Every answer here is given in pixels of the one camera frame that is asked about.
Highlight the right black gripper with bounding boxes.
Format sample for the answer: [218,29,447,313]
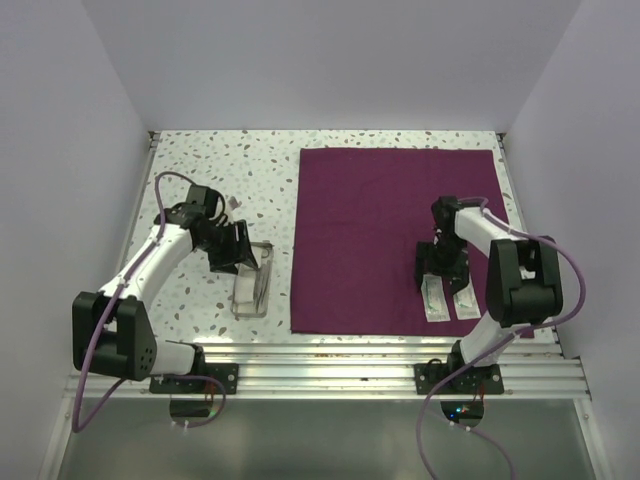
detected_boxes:
[415,234,469,297]

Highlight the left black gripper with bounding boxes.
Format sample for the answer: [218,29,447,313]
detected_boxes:
[197,219,257,274]

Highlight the metal instrument tray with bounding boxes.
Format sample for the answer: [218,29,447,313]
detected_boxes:
[231,242,274,319]

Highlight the suture packet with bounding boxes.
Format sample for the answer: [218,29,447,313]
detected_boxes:
[421,275,450,323]
[453,285,481,320]

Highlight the purple surgical cloth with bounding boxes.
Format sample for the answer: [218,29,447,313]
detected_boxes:
[290,148,507,337]

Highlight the steel hemostat scissors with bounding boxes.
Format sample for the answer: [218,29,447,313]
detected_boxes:
[252,245,272,271]

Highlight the broad steel forceps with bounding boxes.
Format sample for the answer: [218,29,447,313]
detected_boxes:
[254,272,270,305]

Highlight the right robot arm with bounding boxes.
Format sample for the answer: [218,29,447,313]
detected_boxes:
[414,196,564,394]

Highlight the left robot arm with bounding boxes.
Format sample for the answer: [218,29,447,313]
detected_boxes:
[72,185,260,393]

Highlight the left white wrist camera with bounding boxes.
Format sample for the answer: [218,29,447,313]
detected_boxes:
[225,196,241,213]

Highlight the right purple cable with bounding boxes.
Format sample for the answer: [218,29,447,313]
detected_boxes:
[415,197,587,480]

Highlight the purple cable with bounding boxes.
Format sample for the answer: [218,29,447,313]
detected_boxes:
[72,172,226,434]
[415,197,587,480]

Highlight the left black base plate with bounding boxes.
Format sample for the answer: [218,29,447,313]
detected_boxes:
[149,363,240,395]

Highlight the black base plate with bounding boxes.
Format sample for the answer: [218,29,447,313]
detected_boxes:
[149,363,240,395]
[413,359,505,396]

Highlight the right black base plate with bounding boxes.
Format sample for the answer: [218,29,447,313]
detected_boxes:
[413,359,505,396]

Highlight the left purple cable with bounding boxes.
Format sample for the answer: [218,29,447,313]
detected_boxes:
[72,172,226,434]

